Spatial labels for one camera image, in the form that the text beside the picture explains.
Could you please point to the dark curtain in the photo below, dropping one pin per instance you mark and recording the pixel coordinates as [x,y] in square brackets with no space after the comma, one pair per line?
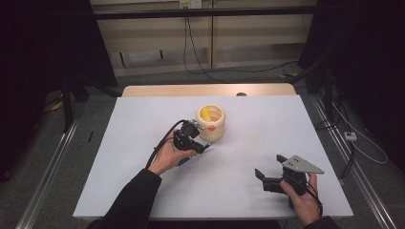
[38,63]
[375,63]

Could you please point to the white wall outlet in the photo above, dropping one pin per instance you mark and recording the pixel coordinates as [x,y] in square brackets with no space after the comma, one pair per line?
[190,4]

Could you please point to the person's right hand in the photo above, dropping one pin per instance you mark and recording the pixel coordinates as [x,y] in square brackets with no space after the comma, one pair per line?
[301,203]

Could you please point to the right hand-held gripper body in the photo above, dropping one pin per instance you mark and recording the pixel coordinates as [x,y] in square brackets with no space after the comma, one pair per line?
[299,168]

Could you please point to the person's left hand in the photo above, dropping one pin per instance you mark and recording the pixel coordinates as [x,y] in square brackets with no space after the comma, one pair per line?
[168,156]

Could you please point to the cream round pen holder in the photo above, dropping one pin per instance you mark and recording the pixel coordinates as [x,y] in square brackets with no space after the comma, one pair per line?
[210,127]

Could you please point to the black metal stand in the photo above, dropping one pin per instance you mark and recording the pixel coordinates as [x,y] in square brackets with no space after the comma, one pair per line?
[67,105]

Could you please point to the yellow highlighter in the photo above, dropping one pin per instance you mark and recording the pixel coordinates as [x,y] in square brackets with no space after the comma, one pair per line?
[205,114]

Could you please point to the black horizontal bar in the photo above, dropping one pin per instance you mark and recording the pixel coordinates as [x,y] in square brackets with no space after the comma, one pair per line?
[203,12]

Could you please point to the blue pen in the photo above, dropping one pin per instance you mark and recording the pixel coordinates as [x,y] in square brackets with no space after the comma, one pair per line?
[184,161]

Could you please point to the white power strip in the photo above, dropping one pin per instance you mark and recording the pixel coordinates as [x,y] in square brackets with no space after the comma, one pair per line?
[351,136]

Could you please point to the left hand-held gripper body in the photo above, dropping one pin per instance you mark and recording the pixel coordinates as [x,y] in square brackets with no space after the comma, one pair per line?
[188,132]

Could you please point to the aluminium floor rail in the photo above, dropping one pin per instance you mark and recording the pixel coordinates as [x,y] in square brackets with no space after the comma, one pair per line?
[47,184]
[356,171]

